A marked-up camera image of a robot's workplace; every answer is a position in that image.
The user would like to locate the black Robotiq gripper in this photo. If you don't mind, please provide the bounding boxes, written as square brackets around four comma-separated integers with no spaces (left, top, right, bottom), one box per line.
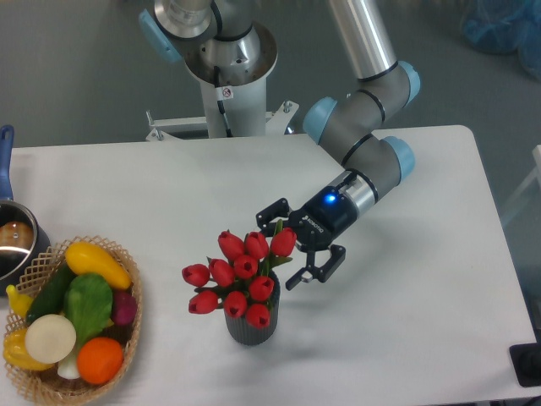
[255,186,358,290]

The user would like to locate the red tulip bouquet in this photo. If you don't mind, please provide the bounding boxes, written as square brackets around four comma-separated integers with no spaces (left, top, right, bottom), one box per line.
[182,222,297,329]

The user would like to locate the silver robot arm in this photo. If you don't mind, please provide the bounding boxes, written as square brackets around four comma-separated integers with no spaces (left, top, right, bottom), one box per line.
[139,1,420,289]

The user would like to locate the dark ribbed vase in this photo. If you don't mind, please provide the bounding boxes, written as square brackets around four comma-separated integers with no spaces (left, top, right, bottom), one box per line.
[224,271,281,346]

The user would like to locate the purple red onion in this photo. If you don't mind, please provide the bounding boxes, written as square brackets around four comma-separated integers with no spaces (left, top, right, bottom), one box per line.
[111,291,138,326]

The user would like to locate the yellow squash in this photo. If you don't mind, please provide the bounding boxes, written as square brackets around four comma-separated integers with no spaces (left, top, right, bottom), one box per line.
[64,241,132,290]

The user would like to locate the green lettuce leaf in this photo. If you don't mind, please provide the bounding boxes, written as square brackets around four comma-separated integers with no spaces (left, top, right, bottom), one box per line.
[63,273,113,350]

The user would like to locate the orange fruit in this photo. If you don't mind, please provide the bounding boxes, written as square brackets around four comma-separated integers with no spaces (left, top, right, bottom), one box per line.
[76,337,123,385]

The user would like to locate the black device at table edge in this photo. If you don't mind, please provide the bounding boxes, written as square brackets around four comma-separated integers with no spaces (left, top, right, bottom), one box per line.
[509,343,540,387]

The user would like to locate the green cucumber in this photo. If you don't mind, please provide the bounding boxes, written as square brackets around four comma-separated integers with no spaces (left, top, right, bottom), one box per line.
[25,263,76,324]

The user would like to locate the white leek stalk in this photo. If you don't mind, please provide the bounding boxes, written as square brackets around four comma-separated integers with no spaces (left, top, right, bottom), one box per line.
[57,348,80,380]

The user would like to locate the blue plastic bag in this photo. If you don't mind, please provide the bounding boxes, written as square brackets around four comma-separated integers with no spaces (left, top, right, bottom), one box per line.
[460,1,540,80]

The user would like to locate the white onion half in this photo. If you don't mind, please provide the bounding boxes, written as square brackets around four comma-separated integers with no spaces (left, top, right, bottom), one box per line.
[25,314,76,364]

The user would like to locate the yellow banana tip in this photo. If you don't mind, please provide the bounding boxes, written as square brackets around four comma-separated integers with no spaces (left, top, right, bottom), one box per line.
[5,285,34,319]

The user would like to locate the woven wicker basket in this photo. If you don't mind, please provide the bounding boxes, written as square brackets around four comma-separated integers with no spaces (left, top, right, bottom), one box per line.
[1,236,143,405]

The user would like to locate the yellow bell pepper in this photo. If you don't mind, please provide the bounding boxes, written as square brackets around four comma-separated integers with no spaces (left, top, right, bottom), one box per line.
[3,328,54,371]

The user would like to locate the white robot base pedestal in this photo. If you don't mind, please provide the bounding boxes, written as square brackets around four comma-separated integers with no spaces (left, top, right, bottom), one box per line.
[145,73,299,141]

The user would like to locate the blue handled saucepan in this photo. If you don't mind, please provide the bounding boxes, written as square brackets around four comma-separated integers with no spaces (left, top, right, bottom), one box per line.
[1,124,50,298]

